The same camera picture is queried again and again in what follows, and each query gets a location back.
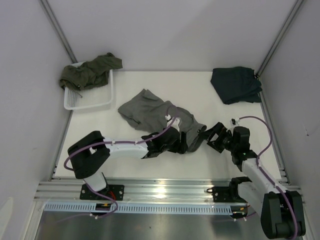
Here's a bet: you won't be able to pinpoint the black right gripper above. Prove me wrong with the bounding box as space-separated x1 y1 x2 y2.
198 122 237 154

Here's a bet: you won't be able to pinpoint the grey shorts with drawstring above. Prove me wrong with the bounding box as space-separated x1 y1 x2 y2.
118 89 207 153

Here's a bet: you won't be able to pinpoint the dark navy shorts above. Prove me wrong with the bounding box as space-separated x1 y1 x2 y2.
210 66 262 105

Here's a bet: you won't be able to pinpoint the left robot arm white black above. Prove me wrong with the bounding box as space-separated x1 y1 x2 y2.
67 127 188 200

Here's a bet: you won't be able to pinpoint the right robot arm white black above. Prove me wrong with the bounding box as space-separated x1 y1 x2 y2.
198 122 306 240

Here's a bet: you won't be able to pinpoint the olive green shorts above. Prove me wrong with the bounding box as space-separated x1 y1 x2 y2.
59 52 123 91

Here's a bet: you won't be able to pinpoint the white plastic basket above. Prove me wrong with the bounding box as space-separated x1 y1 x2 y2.
63 70 115 111

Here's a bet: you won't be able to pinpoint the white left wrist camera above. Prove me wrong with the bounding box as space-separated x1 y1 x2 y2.
165 114 181 132

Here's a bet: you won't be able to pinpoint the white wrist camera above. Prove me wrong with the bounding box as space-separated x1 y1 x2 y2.
165 114 181 132
230 117 241 126

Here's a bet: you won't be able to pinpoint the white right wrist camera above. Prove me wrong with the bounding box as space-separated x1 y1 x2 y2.
230 117 241 126

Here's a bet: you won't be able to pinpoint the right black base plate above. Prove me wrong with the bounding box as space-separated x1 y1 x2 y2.
212 186 247 203

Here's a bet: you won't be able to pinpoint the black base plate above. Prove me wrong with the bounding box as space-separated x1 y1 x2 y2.
79 184 125 201
212 186 247 203

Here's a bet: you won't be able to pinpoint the aluminium mounting rail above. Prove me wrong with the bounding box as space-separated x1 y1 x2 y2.
33 178 306 206

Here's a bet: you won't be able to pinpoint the slotted grey cable duct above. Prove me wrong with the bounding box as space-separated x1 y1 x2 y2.
44 202 233 216

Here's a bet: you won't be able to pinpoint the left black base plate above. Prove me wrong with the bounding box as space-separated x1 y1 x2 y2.
79 184 125 201

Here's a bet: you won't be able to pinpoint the right aluminium corner post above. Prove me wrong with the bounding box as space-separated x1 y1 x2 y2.
256 0 307 77

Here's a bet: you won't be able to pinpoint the aluminium corner post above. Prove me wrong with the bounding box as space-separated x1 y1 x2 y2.
256 0 307 77
38 0 78 64

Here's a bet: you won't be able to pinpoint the left aluminium corner post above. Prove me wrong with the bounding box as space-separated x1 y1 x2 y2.
38 0 78 64

